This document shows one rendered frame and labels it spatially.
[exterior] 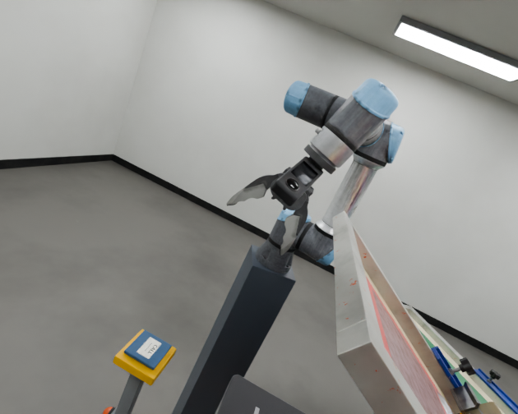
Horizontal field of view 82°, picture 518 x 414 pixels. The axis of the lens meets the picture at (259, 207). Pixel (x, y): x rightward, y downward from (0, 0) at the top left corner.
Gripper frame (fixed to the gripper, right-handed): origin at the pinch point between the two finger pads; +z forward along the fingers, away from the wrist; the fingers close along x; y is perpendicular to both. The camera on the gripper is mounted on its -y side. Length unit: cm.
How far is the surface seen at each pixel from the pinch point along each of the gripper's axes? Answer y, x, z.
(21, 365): 51, 40, 168
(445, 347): 110, -124, 16
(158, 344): 14, -3, 53
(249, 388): 20, -33, 46
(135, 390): 10, -7, 68
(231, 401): 12, -29, 48
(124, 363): 5, 1, 57
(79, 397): 53, 6, 158
